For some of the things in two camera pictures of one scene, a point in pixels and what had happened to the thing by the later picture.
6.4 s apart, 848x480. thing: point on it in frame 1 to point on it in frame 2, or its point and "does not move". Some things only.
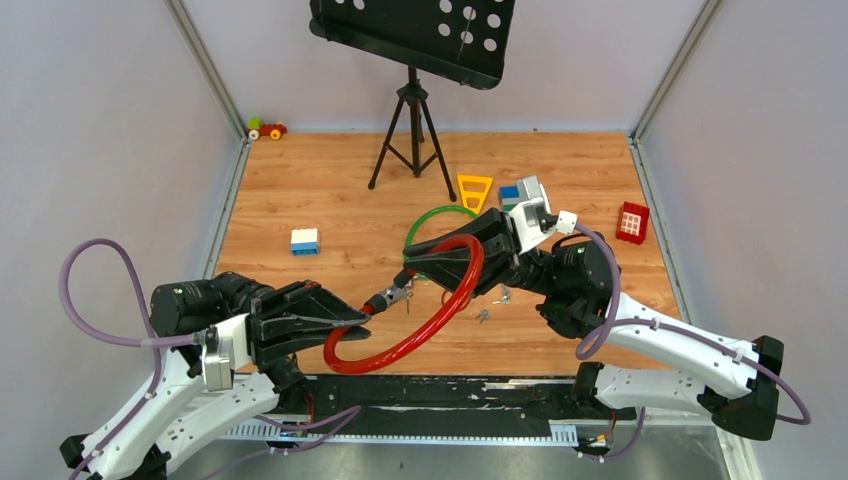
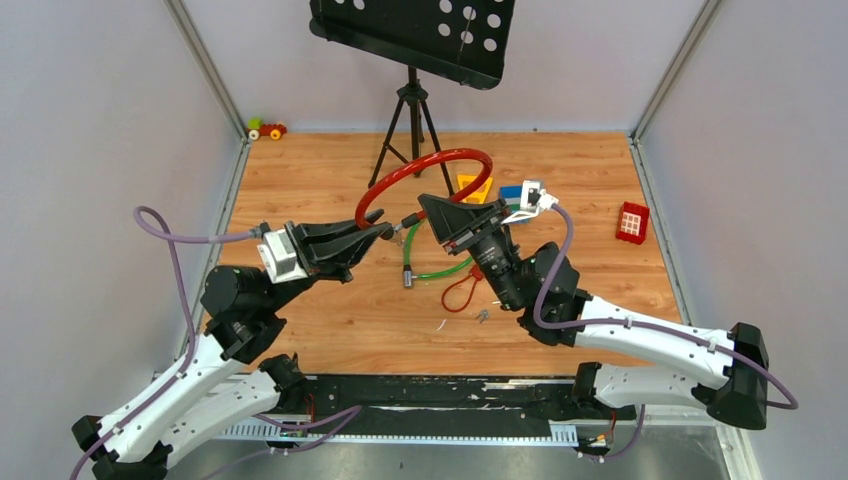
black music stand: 463,42 does not move
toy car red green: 256,128 does not move
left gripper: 307,299 to 333,259
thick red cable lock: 397,355 to 387,179
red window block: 632,222 does not move
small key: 484,315 does not move
